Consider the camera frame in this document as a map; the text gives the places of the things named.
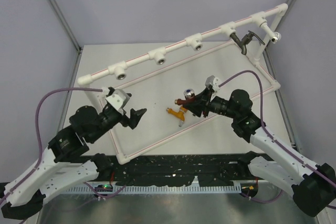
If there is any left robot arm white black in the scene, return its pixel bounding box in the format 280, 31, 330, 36
1, 88, 147, 220

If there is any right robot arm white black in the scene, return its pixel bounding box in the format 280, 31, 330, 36
175, 88, 335, 217

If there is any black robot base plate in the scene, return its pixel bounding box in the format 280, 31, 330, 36
94, 154, 256, 187

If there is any brown faucet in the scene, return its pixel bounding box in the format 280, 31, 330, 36
174, 89, 196, 110

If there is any slotted grey cable duct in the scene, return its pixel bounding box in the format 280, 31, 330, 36
63, 183, 242, 195

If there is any white installed faucet chrome tip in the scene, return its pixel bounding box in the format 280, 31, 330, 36
260, 22, 281, 44

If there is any dark bronze installed faucet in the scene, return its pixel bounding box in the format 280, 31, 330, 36
229, 30, 265, 55

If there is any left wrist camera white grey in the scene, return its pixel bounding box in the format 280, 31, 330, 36
100, 87, 126, 113

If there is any white PVC pipe frame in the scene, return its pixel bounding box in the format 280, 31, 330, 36
71, 3, 288, 165

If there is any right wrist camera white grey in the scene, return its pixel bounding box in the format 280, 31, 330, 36
205, 75, 221, 92

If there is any orange faucet blue knob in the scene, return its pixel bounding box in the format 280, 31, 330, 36
166, 106, 187, 127

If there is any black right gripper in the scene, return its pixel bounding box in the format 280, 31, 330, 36
183, 86, 239, 119

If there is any wrist camera white grey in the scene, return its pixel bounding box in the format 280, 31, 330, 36
205, 75, 221, 92
100, 87, 126, 113

